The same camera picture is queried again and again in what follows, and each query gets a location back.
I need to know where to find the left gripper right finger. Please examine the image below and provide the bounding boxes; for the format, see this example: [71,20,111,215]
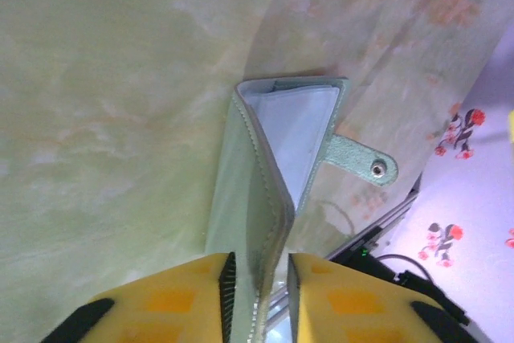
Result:
[287,253,479,343]

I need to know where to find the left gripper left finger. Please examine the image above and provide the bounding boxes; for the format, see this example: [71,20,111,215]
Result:
[39,251,239,343]

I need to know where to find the green leather card holder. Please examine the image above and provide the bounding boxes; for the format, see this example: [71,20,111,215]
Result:
[203,76,399,343]

